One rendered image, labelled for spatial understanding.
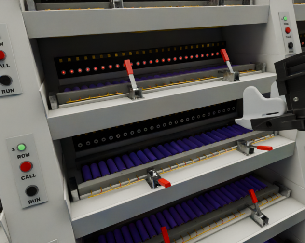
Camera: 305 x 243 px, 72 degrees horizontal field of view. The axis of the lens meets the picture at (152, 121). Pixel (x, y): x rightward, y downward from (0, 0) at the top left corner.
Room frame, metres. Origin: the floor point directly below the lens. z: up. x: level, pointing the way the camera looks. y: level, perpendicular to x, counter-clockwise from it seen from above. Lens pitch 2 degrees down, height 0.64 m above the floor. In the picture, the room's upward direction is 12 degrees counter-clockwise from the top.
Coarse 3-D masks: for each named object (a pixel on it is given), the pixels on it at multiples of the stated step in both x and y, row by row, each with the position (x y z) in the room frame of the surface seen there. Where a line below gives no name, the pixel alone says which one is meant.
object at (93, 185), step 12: (252, 132) 0.61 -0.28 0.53; (264, 132) 0.61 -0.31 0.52; (216, 144) 0.56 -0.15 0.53; (228, 144) 0.56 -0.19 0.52; (180, 156) 0.51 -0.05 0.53; (192, 156) 0.52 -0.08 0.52; (132, 168) 0.48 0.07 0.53; (144, 168) 0.48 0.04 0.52; (156, 168) 0.49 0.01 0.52; (96, 180) 0.45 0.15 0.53; (108, 180) 0.45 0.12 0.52; (120, 180) 0.46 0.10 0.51; (84, 192) 0.43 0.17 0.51
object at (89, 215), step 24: (216, 120) 0.70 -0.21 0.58; (120, 144) 0.59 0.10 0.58; (264, 144) 0.58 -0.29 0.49; (288, 144) 0.58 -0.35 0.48; (72, 168) 0.55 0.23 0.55; (192, 168) 0.50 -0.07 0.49; (216, 168) 0.49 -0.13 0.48; (240, 168) 0.52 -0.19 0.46; (72, 192) 0.42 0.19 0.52; (120, 192) 0.44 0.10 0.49; (144, 192) 0.43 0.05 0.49; (168, 192) 0.45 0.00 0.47; (192, 192) 0.48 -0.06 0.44; (72, 216) 0.39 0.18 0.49; (96, 216) 0.40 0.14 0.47; (120, 216) 0.42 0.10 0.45
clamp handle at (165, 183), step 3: (153, 174) 0.45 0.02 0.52; (153, 177) 0.44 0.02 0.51; (156, 177) 0.44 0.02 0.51; (159, 177) 0.43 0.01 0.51; (156, 180) 0.43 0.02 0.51; (159, 180) 0.41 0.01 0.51; (162, 180) 0.41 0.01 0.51; (165, 180) 0.40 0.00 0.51; (159, 183) 0.41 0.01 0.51; (162, 183) 0.40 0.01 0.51; (165, 183) 0.39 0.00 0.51; (168, 183) 0.39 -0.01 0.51; (165, 186) 0.38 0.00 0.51; (168, 186) 0.39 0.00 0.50
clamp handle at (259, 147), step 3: (246, 144) 0.54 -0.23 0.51; (249, 147) 0.53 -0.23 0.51; (252, 147) 0.52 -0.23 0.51; (255, 147) 0.51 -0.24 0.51; (258, 147) 0.50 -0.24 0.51; (261, 147) 0.50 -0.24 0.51; (264, 147) 0.49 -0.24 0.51; (267, 147) 0.48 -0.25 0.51; (270, 147) 0.48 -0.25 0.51; (267, 150) 0.48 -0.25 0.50
